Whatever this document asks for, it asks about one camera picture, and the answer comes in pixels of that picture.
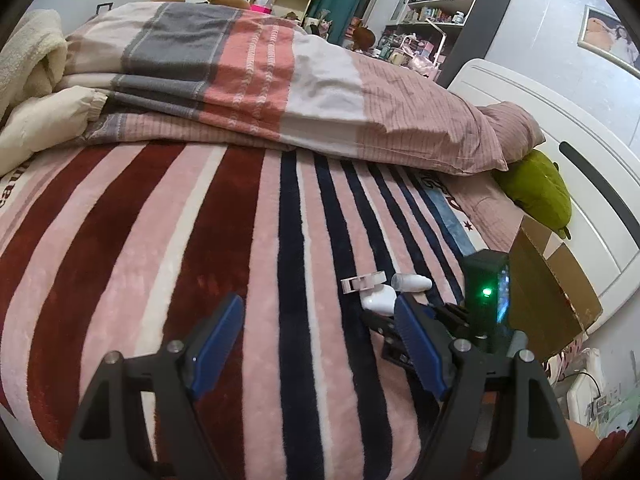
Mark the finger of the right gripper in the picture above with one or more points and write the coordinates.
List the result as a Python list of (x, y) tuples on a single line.
[(393, 349)]

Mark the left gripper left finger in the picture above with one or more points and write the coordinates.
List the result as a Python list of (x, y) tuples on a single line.
[(108, 437)]

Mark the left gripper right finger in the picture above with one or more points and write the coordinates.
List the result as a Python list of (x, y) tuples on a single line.
[(528, 436)]

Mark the cardboard box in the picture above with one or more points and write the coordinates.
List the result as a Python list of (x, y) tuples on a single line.
[(552, 300)]

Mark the white plastic clip holder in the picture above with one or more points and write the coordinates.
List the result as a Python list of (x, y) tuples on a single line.
[(361, 283)]

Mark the green plush toy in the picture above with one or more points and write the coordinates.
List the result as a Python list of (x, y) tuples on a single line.
[(535, 185)]

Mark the pink striped pillow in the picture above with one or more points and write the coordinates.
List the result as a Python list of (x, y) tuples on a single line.
[(517, 131)]

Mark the white headboard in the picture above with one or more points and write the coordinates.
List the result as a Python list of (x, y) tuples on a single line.
[(600, 172)]

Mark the striped plush blanket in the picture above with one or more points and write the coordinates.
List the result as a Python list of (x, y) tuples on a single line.
[(127, 247)]

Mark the bookshelf with items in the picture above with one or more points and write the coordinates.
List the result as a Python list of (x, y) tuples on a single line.
[(440, 36)]

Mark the framed picture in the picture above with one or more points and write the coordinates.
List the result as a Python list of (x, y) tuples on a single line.
[(605, 35)]

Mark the cream fleece blanket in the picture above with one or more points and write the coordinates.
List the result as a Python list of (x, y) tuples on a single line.
[(35, 115)]

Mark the patchwork pink grey duvet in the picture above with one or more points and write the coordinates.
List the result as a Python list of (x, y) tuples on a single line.
[(262, 76)]

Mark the pink thermos bottle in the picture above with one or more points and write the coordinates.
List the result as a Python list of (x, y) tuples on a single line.
[(260, 9)]

